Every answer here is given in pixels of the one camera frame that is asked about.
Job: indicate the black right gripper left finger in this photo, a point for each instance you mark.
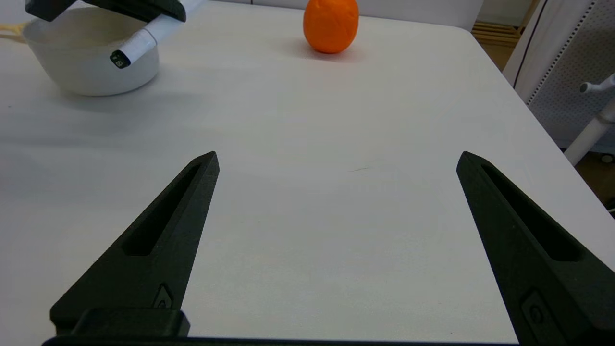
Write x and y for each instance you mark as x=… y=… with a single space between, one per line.
x=158 y=240

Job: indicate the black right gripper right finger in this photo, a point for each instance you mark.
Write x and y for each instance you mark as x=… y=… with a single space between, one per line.
x=538 y=250

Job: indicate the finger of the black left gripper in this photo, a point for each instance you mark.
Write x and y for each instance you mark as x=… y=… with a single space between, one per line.
x=48 y=7
x=144 y=8

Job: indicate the white marker with black caps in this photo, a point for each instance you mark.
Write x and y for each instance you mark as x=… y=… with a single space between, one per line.
x=139 y=45

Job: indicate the grey round bowl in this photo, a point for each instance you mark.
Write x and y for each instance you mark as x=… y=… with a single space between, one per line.
x=91 y=72

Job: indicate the white side table leg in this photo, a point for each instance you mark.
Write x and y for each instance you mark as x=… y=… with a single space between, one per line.
x=588 y=137

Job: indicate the orange fruit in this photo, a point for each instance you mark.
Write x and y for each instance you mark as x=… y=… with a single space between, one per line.
x=331 y=26

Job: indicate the white perforated panel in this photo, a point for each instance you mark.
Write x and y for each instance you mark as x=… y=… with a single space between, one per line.
x=571 y=57

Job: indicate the light wooden slatted crate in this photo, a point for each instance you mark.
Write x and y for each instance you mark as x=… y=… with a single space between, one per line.
x=499 y=29

